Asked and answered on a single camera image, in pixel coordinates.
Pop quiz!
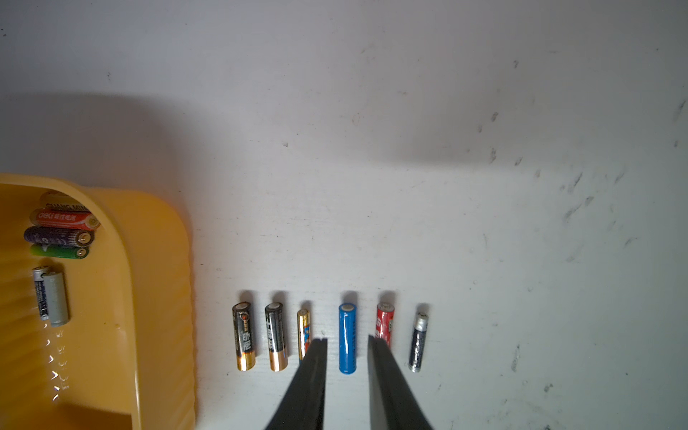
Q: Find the grey silver battery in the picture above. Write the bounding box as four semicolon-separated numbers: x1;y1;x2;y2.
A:
42;272;70;327

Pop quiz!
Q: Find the dark blue silver slim battery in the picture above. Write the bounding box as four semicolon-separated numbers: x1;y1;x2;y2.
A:
408;312;429;373

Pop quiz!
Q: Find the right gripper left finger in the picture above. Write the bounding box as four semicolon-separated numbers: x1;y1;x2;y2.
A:
266;339;328;430

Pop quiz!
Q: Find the black gold slim battery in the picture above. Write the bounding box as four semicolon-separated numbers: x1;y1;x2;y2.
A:
264;302;288;372

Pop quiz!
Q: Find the green battery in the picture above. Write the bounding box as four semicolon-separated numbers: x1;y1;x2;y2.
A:
30;244;90;260

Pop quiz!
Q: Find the white blue striped battery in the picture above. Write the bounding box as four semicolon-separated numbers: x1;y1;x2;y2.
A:
32;266;50;321

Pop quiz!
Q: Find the gold blue slim battery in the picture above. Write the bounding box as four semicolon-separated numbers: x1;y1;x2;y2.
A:
297;308;311;361

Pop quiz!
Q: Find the black copper battery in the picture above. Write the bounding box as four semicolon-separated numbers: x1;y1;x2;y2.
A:
232;301;256;372

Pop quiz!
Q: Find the blue cylindrical battery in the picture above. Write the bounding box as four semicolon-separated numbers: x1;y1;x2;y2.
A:
339;303;357;374

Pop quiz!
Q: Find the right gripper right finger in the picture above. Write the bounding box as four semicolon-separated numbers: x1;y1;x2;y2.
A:
367;336;432;429

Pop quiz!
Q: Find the blue purple battery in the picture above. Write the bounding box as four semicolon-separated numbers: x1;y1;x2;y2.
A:
23;226;95;248

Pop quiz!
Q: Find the yellow plastic storage box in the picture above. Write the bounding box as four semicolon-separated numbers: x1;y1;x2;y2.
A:
1;174;195;429

